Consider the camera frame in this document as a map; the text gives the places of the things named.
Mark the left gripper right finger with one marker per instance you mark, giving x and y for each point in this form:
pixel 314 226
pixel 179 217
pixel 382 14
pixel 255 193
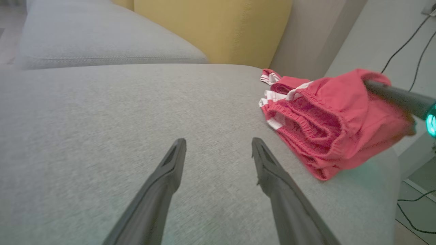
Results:
pixel 293 217

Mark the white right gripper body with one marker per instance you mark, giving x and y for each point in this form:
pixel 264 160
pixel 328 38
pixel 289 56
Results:
pixel 432 122

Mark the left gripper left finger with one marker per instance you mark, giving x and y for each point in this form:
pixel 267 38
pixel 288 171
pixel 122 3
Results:
pixel 150 211

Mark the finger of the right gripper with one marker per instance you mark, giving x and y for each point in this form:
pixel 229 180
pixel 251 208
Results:
pixel 398 98
pixel 411 127

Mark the red basketball shorts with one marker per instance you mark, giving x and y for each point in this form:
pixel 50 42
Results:
pixel 340 102

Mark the large grey sofa seat cushion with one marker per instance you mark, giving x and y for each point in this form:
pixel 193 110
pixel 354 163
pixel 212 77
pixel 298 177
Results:
pixel 102 136

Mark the yellow sofa back cushion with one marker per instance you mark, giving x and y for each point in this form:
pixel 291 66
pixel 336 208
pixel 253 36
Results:
pixel 211 27

